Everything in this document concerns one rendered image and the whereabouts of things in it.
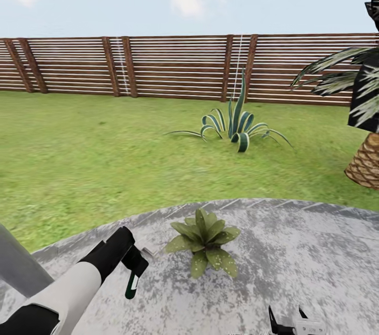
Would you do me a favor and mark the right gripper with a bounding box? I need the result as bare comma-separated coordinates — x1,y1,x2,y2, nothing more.
268,307,307,335

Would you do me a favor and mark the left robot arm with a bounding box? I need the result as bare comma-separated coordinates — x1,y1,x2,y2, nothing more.
0,226,159,335

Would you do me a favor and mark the insectifuge atomizer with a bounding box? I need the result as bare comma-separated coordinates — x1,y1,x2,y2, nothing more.
125,271,139,299

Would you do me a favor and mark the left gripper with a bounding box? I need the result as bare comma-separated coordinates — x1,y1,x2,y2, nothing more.
123,248,149,278

